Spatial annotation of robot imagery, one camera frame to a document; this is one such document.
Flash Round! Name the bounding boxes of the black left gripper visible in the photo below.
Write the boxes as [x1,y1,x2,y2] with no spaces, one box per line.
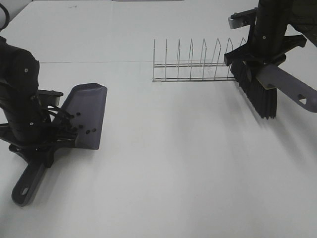
[0,83,77,168]

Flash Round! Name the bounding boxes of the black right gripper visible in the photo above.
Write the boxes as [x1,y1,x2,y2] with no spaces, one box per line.
[223,14,307,67]

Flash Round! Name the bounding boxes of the pile of coffee beans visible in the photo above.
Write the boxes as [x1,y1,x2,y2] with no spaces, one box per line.
[71,112,97,134]

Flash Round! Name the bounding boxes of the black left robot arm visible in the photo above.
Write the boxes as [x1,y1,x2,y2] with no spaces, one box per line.
[0,38,78,168]

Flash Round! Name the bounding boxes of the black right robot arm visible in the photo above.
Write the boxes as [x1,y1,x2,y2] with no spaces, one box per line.
[224,0,317,65]

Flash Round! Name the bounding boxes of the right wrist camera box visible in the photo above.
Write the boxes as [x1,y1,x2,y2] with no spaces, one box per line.
[228,8,257,29]

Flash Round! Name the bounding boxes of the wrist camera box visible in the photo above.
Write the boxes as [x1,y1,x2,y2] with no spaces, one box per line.
[228,8,257,29]
[38,90,63,106]

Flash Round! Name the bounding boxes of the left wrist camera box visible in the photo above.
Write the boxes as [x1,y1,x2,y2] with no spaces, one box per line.
[38,90,63,106]

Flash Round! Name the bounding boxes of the chrome wire dish rack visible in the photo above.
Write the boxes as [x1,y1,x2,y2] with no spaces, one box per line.
[152,38,235,82]

